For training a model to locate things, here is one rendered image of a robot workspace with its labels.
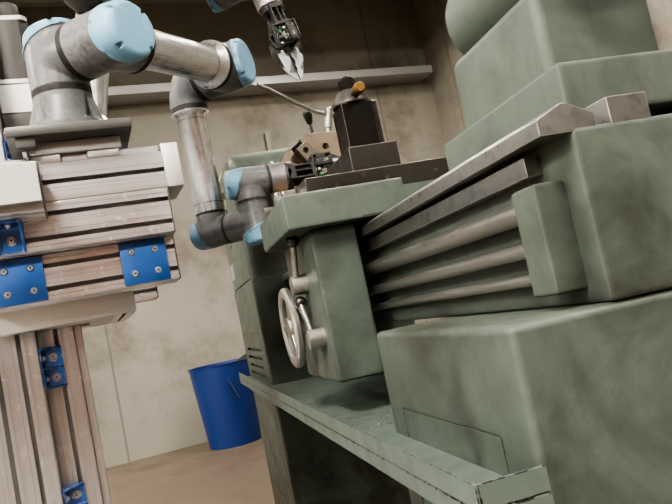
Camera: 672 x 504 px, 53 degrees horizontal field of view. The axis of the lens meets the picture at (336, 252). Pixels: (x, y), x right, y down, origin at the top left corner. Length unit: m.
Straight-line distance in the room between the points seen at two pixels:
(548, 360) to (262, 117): 4.84
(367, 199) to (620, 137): 0.58
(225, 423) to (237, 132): 2.16
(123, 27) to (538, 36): 0.84
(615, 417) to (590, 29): 0.42
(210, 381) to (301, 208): 3.35
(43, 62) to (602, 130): 1.10
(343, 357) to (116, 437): 3.85
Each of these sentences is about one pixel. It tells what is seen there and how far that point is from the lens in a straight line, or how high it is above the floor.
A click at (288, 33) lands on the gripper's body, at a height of 1.49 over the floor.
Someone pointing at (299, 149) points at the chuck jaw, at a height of 1.18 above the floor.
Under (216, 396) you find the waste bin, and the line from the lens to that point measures 4.44.
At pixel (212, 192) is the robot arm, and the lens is 1.75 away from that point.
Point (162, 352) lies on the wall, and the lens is 4.92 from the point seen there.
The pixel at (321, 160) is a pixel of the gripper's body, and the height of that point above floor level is 1.09.
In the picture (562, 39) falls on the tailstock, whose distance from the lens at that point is 0.81.
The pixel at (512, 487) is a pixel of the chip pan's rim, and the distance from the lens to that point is 0.61.
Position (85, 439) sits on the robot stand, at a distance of 1.61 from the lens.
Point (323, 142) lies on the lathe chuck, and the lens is 2.01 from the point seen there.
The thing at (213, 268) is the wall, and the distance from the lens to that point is 5.01.
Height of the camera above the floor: 0.72
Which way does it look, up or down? 5 degrees up
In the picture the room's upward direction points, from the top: 12 degrees counter-clockwise
